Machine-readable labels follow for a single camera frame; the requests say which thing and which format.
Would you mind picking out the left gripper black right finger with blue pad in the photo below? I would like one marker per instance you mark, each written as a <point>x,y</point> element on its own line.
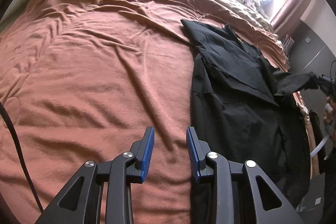
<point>237,193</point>

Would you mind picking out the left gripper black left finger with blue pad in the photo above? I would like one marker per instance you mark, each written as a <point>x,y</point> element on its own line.
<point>79,201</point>

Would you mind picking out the black large garment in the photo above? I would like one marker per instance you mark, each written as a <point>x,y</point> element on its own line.
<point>244,108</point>

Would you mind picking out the person's right hand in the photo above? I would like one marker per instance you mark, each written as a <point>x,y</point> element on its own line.
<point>329,117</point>

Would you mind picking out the pink curtain right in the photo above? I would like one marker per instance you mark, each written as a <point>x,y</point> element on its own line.
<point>287,19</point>

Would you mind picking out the rust orange bed cover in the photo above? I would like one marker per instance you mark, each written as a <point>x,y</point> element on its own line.
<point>82,79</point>

